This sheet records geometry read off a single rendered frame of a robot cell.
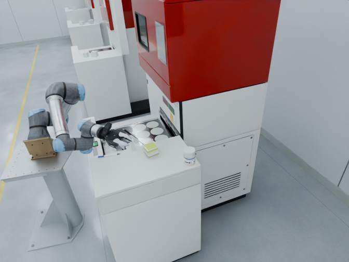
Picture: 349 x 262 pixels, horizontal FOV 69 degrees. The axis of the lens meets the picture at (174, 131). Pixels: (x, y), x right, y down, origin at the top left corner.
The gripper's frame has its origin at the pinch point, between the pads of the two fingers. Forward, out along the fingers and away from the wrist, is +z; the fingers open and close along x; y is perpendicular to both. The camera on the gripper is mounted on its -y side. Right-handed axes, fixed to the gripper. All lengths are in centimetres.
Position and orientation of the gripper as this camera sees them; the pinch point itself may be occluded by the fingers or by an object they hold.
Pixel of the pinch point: (128, 141)
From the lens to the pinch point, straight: 138.3
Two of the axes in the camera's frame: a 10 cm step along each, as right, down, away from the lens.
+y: 1.3, 6.1, 7.8
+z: 8.7, 3.0, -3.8
